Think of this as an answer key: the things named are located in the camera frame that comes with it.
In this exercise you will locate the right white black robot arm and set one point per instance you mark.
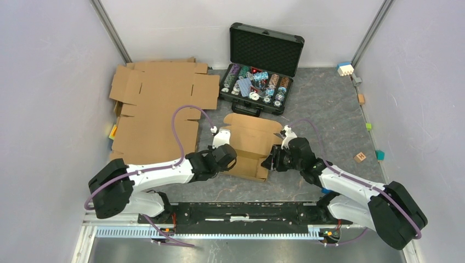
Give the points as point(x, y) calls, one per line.
point(387, 209)

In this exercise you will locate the stack of cardboard blanks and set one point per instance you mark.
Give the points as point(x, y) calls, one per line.
point(156, 100)

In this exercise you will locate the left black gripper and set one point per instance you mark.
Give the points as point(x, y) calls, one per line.
point(222, 169)

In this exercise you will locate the blue block near base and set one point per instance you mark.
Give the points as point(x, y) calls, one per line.
point(326, 191)

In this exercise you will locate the grey small block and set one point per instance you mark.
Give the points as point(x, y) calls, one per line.
point(356, 81)

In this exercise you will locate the blue white toy block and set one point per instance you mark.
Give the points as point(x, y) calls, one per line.
point(345, 69)

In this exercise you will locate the wooden letter H block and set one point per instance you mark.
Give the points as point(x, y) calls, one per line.
point(360, 157)

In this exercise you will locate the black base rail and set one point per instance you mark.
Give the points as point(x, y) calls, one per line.
point(245, 217)

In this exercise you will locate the teal small block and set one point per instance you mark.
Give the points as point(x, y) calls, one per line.
point(380, 155)

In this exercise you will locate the yellow orange block at left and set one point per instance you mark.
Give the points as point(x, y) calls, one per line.
point(113, 132)

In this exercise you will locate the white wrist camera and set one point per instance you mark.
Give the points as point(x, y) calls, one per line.
point(221, 136)
point(287, 135)

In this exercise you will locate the brown cardboard box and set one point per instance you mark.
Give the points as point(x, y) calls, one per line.
point(252, 138)

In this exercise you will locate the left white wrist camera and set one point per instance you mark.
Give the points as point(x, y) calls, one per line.
point(221, 136)

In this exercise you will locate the orange small block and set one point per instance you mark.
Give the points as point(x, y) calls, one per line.
point(361, 99)

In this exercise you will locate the black poker chip case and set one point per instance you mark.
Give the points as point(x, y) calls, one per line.
point(260, 75)

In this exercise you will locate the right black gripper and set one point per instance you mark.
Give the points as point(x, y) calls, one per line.
point(272, 162)

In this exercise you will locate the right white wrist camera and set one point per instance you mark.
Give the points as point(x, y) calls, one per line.
point(287, 135)

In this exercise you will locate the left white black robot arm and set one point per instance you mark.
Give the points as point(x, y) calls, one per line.
point(125, 188)

